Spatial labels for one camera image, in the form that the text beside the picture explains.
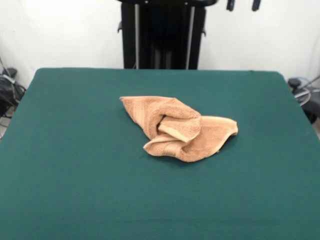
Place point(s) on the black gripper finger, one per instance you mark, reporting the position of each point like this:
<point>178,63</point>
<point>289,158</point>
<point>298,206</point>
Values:
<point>256,4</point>
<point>230,4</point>

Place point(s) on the dark green table cloth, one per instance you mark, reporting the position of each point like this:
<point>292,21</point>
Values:
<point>75,180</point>

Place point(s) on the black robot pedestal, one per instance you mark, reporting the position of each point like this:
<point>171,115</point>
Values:
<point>162,37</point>

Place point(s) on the tan terry towel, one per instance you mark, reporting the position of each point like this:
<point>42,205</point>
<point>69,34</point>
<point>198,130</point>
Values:
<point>185,120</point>

